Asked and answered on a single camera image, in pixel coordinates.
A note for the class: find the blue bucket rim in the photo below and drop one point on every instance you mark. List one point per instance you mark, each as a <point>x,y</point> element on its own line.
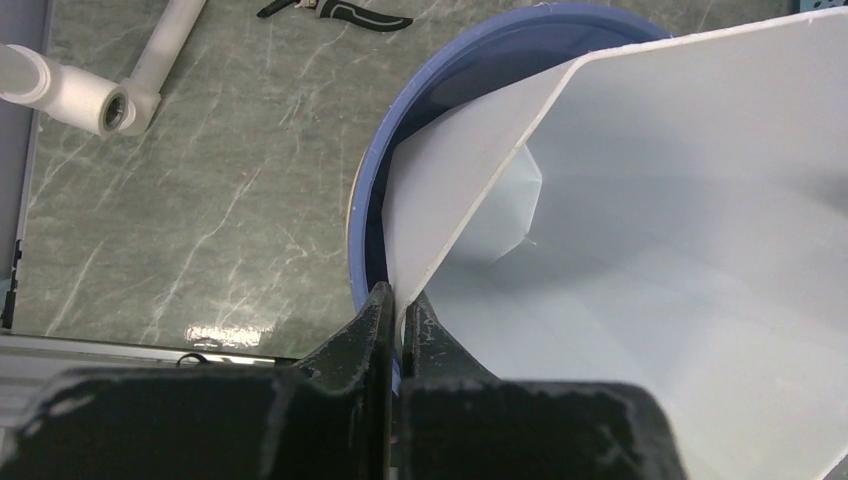
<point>424,86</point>

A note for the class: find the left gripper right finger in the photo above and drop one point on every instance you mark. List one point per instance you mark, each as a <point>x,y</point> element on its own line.
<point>459,421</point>

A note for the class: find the white PVC pipe frame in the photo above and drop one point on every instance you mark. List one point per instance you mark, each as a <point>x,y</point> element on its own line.
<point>92,103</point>

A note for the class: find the translucent white bucket liner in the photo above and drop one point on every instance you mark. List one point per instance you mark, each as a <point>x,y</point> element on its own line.
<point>671,214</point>

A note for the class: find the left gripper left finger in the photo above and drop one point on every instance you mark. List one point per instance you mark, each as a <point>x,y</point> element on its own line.
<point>326,416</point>

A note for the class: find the black pliers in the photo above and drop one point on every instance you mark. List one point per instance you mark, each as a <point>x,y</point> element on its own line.
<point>343,11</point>

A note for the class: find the light blue perforated basket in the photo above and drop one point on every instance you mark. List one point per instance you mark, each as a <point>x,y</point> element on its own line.
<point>801,6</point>

